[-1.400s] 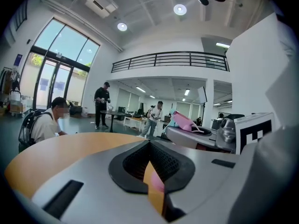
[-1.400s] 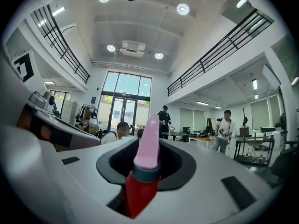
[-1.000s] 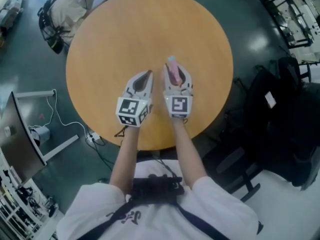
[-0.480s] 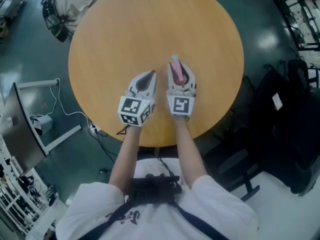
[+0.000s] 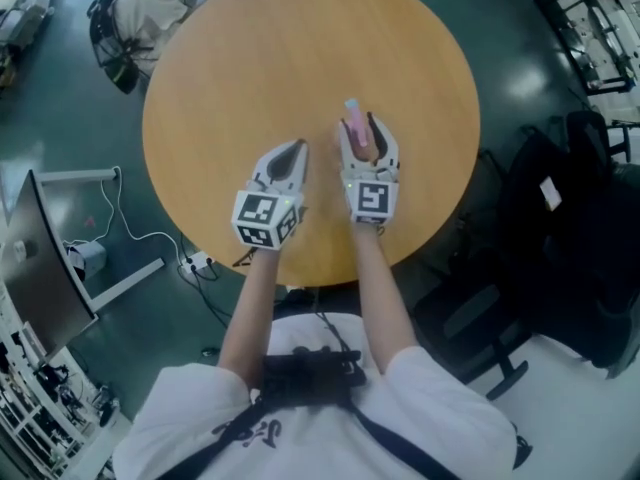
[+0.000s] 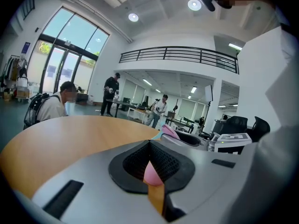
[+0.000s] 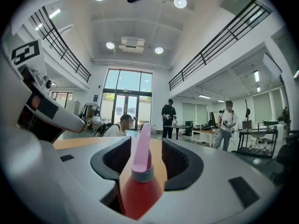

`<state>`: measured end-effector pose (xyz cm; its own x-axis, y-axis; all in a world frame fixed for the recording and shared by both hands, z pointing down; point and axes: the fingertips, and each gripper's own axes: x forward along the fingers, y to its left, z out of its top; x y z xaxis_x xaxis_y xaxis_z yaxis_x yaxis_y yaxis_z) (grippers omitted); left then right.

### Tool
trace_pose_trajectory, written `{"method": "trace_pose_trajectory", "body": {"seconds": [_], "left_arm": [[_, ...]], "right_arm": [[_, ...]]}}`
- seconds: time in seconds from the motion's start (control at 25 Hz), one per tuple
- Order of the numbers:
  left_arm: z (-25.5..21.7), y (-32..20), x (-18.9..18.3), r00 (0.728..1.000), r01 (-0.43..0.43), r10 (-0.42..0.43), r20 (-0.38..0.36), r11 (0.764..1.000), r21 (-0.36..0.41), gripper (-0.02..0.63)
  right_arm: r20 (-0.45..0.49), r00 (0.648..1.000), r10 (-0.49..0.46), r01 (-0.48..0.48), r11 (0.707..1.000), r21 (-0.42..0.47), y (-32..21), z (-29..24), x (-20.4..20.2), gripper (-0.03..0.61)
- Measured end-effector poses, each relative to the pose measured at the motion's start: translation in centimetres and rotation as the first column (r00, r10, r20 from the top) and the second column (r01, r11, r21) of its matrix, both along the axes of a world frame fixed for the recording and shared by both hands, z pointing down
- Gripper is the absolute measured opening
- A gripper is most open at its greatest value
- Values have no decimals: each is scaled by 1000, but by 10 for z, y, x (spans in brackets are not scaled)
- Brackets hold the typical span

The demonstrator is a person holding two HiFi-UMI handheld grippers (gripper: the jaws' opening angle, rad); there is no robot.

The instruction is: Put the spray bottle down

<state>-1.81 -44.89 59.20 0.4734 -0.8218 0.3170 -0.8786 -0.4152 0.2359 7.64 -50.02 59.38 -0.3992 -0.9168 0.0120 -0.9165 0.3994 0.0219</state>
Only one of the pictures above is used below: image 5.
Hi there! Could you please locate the person's white t-shirt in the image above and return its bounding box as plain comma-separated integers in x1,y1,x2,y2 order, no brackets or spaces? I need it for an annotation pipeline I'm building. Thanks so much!
111,312,519,480

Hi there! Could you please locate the white power strip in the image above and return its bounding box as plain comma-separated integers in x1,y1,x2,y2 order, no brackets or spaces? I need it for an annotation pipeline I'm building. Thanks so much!
180,250,215,275

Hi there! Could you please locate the white cart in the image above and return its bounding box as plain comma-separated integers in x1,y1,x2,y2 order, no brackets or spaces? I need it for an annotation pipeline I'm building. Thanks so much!
0,0,72,90

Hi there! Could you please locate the black office chair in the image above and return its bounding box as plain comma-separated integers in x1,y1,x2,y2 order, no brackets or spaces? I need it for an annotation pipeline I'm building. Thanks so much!
412,117,640,402

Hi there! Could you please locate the black chest harness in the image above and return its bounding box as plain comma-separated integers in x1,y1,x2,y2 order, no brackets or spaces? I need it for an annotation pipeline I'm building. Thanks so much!
197,345,464,480

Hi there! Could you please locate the pink spray bottle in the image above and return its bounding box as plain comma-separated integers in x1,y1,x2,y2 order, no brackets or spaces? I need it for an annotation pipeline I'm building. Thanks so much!
343,98,372,149

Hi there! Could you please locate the person's left forearm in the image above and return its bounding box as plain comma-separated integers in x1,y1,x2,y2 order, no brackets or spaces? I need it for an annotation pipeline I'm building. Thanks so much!
217,243,282,385

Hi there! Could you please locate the grey monitor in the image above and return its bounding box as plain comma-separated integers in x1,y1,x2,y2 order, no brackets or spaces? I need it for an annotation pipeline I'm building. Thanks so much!
0,169,100,352

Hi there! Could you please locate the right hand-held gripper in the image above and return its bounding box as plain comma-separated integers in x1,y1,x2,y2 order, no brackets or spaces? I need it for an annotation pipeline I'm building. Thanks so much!
338,111,404,227

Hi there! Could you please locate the white desk frame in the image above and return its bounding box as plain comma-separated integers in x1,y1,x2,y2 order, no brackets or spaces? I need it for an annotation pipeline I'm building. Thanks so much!
36,166,166,315

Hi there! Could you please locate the black jacket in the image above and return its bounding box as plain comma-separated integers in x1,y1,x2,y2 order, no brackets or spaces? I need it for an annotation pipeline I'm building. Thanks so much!
502,110,640,382

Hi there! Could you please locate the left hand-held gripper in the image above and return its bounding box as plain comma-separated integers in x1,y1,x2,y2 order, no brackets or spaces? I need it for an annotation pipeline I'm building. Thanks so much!
230,139,310,252

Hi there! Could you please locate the person's right forearm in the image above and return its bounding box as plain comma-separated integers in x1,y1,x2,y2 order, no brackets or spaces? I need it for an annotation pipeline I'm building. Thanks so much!
351,220,422,377

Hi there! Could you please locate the white cable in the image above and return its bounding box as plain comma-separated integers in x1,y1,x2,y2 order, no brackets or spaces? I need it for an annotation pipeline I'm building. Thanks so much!
62,167,194,264

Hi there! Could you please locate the white box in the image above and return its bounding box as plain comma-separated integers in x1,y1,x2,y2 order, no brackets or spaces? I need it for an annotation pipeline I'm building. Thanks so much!
66,240,108,275

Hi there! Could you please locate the black metal rack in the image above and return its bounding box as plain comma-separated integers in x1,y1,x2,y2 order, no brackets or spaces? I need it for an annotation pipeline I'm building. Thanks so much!
514,0,640,119

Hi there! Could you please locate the cluttered white shelf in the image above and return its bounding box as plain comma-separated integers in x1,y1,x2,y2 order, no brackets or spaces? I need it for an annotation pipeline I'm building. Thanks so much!
0,287,134,469

